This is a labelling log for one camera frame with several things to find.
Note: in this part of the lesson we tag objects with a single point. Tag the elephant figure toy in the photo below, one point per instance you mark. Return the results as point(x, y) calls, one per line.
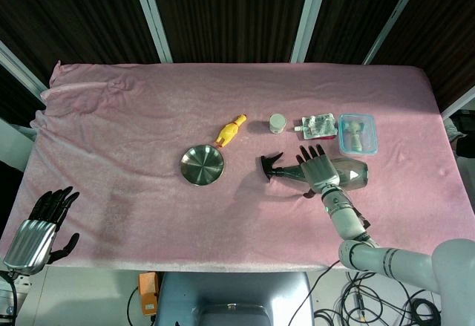
point(354, 133)

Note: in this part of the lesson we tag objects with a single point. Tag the clear blue-rimmed plastic container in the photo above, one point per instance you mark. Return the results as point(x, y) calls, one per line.
point(358, 134)

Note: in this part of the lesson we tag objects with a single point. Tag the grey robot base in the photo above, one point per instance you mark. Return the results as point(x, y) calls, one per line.
point(234, 296)

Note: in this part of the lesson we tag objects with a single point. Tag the small white lidded jar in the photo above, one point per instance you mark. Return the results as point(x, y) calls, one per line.
point(277, 123)

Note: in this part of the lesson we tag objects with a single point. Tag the clear plastic packet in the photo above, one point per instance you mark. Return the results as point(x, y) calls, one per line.
point(318, 127)

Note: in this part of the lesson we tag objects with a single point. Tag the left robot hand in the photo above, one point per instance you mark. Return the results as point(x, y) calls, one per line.
point(35, 231)

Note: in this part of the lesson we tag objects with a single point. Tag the yellow rubber chicken toy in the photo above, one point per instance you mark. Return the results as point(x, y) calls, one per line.
point(230, 131)

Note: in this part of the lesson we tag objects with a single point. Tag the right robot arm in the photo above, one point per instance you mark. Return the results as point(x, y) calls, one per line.
point(375, 237)

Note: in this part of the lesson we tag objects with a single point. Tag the pink fleece table cloth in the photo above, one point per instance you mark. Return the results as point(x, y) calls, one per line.
point(148, 199)

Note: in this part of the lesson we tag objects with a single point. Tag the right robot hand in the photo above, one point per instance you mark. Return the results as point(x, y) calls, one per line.
point(319, 172)

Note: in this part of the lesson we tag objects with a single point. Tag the dark transparent spray bottle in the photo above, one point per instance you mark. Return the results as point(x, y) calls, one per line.
point(347, 175)

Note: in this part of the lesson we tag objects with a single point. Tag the orange box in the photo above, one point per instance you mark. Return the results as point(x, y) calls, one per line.
point(148, 294)

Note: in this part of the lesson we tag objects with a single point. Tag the round stainless steel bowl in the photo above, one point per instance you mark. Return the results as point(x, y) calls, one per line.
point(202, 165)

